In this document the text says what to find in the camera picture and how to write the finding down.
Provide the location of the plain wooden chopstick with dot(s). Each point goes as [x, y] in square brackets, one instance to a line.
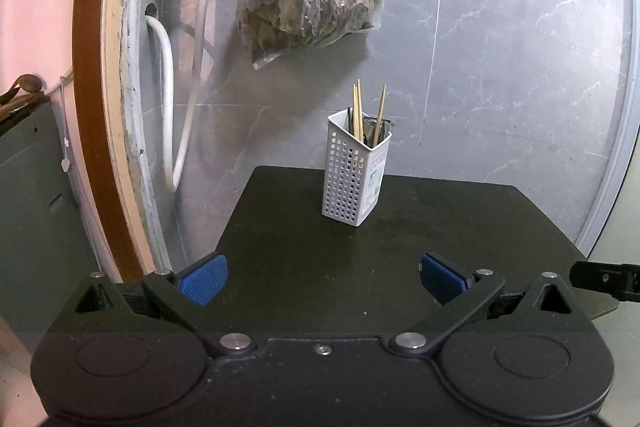
[360, 102]
[356, 107]

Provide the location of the grey metal peeler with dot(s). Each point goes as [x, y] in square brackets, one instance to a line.
[376, 131]

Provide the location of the wooden chopstick with teal band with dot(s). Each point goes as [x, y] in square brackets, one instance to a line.
[381, 107]

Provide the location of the brown wooden door frame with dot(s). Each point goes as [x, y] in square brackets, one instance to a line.
[95, 107]

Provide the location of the silver metal fork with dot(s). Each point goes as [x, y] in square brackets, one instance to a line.
[350, 117]

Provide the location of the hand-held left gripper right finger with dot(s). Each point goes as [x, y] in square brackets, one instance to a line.
[442, 277]

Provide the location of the dark grey cabinet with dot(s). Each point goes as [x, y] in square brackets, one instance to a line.
[35, 217]

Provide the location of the white perforated utensil holder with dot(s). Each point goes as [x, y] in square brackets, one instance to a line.
[345, 177]

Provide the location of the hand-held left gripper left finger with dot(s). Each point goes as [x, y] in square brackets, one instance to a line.
[205, 279]

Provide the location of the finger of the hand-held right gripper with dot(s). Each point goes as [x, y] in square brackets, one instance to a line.
[605, 278]

